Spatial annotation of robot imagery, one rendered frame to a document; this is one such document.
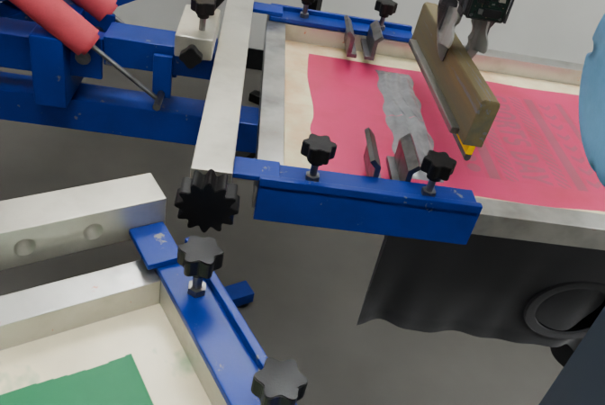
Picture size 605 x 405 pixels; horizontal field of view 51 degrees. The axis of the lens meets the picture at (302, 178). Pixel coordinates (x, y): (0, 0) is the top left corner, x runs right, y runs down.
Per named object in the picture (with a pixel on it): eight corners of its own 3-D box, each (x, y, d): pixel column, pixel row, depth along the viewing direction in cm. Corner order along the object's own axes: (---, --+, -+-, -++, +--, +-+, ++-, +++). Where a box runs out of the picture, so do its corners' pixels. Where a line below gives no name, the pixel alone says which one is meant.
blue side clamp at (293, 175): (458, 221, 92) (474, 184, 88) (466, 245, 88) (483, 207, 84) (254, 196, 88) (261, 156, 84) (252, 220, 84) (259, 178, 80)
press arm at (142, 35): (215, 64, 107) (218, 37, 104) (212, 80, 102) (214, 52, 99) (112, 49, 105) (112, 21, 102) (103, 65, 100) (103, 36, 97)
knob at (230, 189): (238, 206, 80) (245, 158, 76) (234, 236, 75) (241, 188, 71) (178, 199, 79) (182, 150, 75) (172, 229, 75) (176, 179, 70)
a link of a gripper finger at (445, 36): (430, 67, 99) (456, 14, 94) (424, 51, 104) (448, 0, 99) (448, 73, 100) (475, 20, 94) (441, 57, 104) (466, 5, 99)
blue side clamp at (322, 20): (402, 55, 137) (411, 25, 133) (406, 66, 133) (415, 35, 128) (266, 33, 133) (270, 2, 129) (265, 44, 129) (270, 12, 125)
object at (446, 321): (570, 339, 126) (661, 200, 105) (586, 376, 119) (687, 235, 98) (345, 316, 120) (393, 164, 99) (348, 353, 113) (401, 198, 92)
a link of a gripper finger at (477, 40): (468, 76, 100) (481, 21, 94) (460, 60, 105) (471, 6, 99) (488, 76, 100) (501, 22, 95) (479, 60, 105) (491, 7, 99)
